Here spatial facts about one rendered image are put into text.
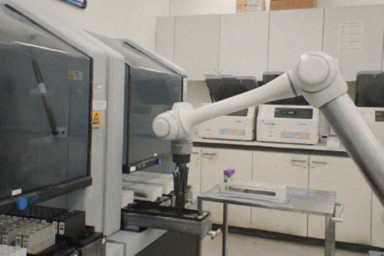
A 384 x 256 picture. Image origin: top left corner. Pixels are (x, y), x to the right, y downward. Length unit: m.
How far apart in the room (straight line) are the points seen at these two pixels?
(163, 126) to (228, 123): 2.52
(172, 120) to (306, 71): 0.50
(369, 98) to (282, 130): 0.91
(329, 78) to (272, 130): 2.57
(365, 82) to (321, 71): 2.79
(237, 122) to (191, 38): 1.10
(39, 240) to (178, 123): 0.58
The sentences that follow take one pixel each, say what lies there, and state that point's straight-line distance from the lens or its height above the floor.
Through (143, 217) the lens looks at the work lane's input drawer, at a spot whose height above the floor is 0.79.
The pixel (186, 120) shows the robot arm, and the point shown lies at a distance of 1.49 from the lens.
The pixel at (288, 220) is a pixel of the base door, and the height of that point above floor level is 0.20.
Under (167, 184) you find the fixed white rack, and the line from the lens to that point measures 1.98.
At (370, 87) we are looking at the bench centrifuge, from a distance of 4.14.
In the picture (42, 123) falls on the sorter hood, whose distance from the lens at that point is 1.25.
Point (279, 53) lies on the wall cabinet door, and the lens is 4.18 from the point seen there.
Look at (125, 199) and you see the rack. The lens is 1.76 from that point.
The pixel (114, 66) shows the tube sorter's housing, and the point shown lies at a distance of 1.59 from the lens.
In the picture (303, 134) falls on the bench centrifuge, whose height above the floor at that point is 1.00.
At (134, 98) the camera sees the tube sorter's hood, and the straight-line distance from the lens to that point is 1.70.
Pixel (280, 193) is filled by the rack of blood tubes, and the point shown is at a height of 0.86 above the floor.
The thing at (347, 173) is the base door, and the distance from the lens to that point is 3.86.
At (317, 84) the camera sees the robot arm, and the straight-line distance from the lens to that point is 1.32.
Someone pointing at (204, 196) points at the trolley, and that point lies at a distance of 1.95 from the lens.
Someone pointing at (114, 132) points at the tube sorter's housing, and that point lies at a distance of 1.60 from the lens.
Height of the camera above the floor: 1.26
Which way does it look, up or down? 1 degrees down
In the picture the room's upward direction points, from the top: 2 degrees clockwise
